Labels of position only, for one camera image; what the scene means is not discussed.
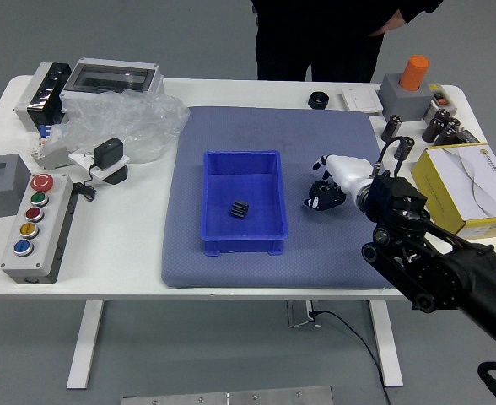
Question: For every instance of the person's left hand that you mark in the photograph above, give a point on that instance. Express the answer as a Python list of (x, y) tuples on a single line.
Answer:
[(393, 23)]

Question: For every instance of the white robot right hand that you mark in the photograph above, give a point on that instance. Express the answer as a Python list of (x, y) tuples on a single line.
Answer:
[(349, 171)]

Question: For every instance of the big black gear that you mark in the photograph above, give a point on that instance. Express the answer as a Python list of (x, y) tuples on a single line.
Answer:
[(321, 190)]

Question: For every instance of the small black gear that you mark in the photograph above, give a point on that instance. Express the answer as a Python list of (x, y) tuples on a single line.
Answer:
[(239, 209)]

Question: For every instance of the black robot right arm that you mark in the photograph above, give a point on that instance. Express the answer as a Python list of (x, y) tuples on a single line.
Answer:
[(400, 202)]

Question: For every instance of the black hex nut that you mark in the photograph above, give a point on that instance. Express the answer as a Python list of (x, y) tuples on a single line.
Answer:
[(318, 100)]

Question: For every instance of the blue plastic box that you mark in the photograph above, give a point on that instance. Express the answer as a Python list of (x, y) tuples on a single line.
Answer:
[(256, 228)]

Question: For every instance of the silver table control box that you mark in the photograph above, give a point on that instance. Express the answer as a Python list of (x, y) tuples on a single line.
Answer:
[(298, 314)]

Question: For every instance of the grey clear-lid distribution box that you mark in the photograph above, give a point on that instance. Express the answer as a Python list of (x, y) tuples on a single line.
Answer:
[(113, 76)]

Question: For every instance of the grey box with black panel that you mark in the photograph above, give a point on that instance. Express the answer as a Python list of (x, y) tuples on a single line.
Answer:
[(41, 97)]

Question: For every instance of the grey five-button control box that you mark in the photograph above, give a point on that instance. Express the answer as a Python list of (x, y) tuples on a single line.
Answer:
[(33, 257)]

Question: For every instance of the orange cylinder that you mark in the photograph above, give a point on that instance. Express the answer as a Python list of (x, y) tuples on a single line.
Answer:
[(414, 72)]

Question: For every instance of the dark brown cylindrical capacitor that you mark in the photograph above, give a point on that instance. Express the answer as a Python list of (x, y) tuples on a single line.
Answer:
[(442, 114), (402, 152), (445, 137), (391, 128), (431, 130)]

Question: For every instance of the person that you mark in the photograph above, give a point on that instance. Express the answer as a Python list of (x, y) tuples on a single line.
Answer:
[(324, 38)]

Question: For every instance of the grey block holder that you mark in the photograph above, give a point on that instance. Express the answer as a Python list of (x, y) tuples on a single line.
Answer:
[(400, 101)]

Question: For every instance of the blue-grey mat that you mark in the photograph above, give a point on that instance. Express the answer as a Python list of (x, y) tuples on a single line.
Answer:
[(336, 261)]

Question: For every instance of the yellow and white carton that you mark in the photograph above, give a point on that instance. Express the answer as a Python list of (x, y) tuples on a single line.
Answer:
[(463, 185)]

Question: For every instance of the small black labelled component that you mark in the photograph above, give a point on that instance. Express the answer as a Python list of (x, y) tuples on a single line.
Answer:
[(469, 136)]

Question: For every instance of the white table leg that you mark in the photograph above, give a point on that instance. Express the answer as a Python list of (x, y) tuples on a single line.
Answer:
[(387, 341), (85, 341)]

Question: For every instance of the clear plastic bag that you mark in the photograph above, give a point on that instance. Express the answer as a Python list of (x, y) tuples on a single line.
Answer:
[(134, 118)]

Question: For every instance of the black power adapter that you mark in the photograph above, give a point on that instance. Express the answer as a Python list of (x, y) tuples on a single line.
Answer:
[(109, 151)]

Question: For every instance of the silver metal plate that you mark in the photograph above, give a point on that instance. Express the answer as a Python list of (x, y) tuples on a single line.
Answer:
[(231, 397)]

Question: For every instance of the white socket plate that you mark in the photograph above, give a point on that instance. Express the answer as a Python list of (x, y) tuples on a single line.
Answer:
[(79, 159)]

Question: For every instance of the white circuit breaker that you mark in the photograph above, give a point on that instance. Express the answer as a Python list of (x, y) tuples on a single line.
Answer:
[(45, 154)]

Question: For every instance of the grey hollow square block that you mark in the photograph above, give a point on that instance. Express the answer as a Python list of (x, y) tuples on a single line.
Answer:
[(1, 198)]

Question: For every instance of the white wall switch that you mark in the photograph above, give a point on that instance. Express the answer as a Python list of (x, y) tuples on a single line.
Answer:
[(361, 100)]

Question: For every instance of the white red-button switch box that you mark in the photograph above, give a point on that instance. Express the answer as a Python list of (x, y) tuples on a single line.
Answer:
[(441, 98)]

